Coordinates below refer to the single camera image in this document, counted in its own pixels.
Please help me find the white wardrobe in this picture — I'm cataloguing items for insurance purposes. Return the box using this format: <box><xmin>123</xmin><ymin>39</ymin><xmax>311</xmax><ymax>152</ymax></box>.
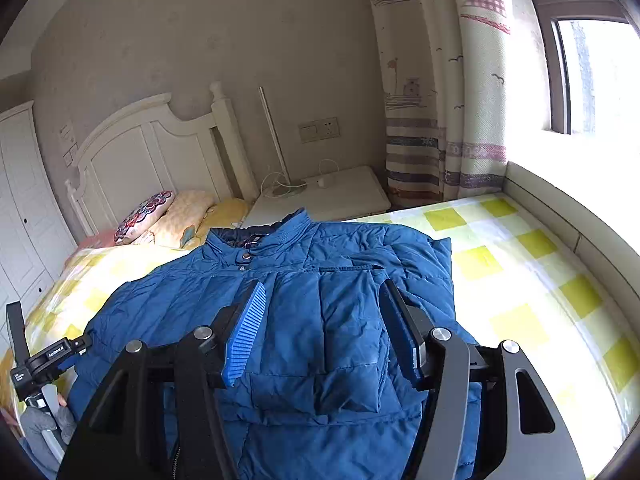
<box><xmin>0</xmin><ymin>100</ymin><xmax>79</xmax><ymax>356</ymax></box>

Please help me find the cream patterned curtain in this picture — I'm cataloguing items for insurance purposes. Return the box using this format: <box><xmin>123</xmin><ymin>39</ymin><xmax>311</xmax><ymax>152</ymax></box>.
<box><xmin>370</xmin><ymin>0</ymin><xmax>512</xmax><ymax>207</ymax></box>

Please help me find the white nightstand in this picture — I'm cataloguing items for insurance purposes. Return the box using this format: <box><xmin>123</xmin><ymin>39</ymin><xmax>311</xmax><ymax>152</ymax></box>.
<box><xmin>242</xmin><ymin>166</ymin><xmax>390</xmax><ymax>228</ymax></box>

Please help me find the white desk lamp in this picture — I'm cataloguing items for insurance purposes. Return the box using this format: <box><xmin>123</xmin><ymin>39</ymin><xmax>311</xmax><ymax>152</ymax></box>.
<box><xmin>258</xmin><ymin>86</ymin><xmax>307</xmax><ymax>197</ymax></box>

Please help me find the wall socket panel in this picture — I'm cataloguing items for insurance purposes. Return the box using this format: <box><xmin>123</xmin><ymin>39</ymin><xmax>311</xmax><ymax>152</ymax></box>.
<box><xmin>298</xmin><ymin>117</ymin><xmax>341</xmax><ymax>143</ymax></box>

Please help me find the blue puffer jacket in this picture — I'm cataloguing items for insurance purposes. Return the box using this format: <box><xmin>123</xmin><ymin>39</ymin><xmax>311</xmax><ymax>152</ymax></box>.
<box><xmin>70</xmin><ymin>211</ymin><xmax>461</xmax><ymax>479</ymax></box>

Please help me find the yellow pillow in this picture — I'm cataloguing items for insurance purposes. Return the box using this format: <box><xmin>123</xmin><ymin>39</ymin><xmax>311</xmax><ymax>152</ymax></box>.
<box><xmin>189</xmin><ymin>198</ymin><xmax>250</xmax><ymax>247</ymax></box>

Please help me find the white wooden headboard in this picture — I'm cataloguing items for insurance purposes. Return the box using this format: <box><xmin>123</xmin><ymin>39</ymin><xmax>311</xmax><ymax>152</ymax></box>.
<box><xmin>65</xmin><ymin>81</ymin><xmax>259</xmax><ymax>236</ymax></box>

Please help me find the peach quilted pillow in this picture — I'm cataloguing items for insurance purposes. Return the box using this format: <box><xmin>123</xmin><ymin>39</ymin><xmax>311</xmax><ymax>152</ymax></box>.
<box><xmin>134</xmin><ymin>190</ymin><xmax>215</xmax><ymax>249</ymax></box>

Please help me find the dark framed window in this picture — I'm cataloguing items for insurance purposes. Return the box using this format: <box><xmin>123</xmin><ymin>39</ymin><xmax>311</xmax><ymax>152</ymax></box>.
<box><xmin>532</xmin><ymin>0</ymin><xmax>639</xmax><ymax>140</ymax></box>

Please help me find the white charger cable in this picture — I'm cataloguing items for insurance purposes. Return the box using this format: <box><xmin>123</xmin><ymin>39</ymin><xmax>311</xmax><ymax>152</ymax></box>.
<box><xmin>258</xmin><ymin>158</ymin><xmax>342</xmax><ymax>201</ymax></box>

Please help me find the yellow checked bed sheet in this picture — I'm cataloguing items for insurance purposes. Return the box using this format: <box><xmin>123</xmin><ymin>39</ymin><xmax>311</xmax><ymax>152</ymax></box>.
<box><xmin>25</xmin><ymin>194</ymin><xmax>639</xmax><ymax>479</ymax></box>

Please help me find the beige window sill ledge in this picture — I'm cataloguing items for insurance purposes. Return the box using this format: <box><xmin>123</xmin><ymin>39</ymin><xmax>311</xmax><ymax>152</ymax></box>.
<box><xmin>503</xmin><ymin>162</ymin><xmax>639</xmax><ymax>330</ymax></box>

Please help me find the floral patterned pillow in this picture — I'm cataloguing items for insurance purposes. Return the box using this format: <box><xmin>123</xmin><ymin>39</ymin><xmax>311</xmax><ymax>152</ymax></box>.
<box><xmin>114</xmin><ymin>191</ymin><xmax>176</xmax><ymax>245</ymax></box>

